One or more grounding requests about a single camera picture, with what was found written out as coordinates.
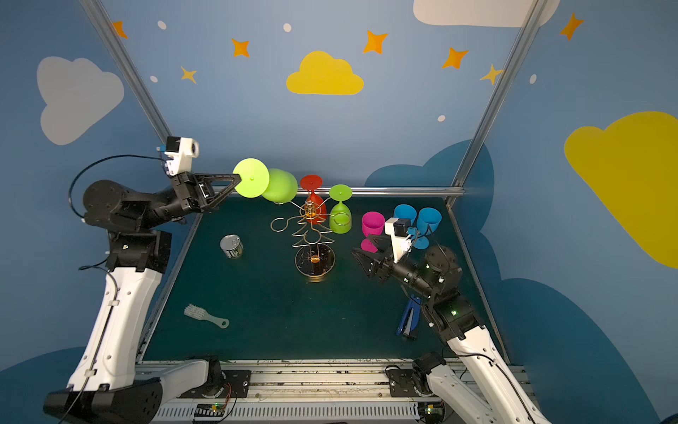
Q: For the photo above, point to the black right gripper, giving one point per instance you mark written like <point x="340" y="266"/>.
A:
<point x="381" y="267"/>

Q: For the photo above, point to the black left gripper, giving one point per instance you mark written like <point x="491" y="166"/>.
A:
<point x="196" y="190"/>

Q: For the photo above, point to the pink wine glass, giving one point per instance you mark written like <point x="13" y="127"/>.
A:
<point x="372" y="224"/>

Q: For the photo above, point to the green wine glass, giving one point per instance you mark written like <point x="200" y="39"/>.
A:
<point x="258" y="180"/>
<point x="340" y="218"/>

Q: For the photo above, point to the blue wine glass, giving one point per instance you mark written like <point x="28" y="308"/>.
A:
<point x="427" y="223"/>
<point x="406" y="211"/>

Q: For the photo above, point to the blue wine glass front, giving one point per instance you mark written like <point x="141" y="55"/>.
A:
<point x="406" y="211"/>

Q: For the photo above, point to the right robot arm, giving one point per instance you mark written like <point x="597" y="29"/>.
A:
<point x="502" y="399"/>

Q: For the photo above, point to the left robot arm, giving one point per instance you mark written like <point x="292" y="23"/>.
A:
<point x="104" y="387"/>

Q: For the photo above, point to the red wine glass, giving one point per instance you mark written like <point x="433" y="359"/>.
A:
<point x="314" y="209"/>

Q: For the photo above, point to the silver tin can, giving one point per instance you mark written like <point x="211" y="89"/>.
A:
<point x="232" y="246"/>

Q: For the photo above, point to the grey dish brush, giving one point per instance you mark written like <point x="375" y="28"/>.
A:
<point x="200" y="314"/>

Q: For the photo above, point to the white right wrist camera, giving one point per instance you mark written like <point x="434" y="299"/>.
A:
<point x="403" y="236"/>

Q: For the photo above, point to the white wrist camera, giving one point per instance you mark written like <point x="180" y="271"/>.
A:
<point x="403" y="236"/>
<point x="178" y="153"/>

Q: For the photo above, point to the gold wire glass rack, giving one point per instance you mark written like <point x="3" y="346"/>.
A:
<point x="314" y="256"/>

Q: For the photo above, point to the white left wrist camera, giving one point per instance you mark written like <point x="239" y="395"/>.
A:
<point x="178" y="153"/>

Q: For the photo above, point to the aluminium frame rear rail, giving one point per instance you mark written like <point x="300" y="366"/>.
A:
<point x="415" y="192"/>

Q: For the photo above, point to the left corner frame post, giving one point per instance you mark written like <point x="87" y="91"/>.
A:
<point x="114" y="43"/>

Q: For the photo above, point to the corner frame post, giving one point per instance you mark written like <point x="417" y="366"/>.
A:
<point x="114" y="43"/>
<point x="518" y="53"/>

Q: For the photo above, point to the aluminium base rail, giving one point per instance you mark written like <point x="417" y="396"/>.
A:
<point x="322" y="391"/>

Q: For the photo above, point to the right corner frame post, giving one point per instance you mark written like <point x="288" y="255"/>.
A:
<point x="518" y="53"/>

